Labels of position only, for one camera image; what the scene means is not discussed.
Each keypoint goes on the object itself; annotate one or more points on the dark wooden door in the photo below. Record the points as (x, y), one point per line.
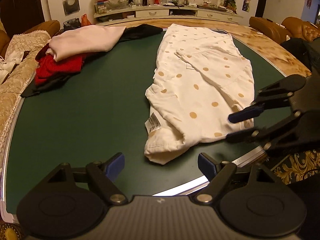
(17, 16)

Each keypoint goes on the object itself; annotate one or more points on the black garment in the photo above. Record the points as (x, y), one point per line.
(130, 34)

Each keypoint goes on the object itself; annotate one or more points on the white polka dot garment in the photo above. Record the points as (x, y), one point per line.
(200, 79)

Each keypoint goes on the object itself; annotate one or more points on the brown leather armchair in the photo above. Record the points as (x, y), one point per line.
(271, 29)

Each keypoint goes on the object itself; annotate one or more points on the white sneaker left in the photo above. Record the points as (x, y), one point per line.
(6, 67)

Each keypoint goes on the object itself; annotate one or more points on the orange plastic bag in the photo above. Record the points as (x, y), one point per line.
(85, 21)

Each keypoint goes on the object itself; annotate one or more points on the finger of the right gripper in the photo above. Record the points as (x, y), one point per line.
(284, 134)
(273, 96)

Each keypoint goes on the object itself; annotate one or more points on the white TV cabinet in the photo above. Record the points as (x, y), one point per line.
(151, 12)

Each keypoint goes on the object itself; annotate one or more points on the brown leather sofa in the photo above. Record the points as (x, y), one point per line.
(301, 29)

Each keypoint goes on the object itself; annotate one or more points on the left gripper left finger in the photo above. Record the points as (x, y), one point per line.
(101, 177)

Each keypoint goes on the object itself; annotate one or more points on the red garment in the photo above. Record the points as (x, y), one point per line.
(49, 69)

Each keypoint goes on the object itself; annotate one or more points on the beige lace sofa cover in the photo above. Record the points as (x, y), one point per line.
(20, 77)

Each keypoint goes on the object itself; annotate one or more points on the pink garment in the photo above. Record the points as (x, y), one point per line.
(88, 39)

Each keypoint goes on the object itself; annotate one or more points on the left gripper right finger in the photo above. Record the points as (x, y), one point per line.
(219, 176)

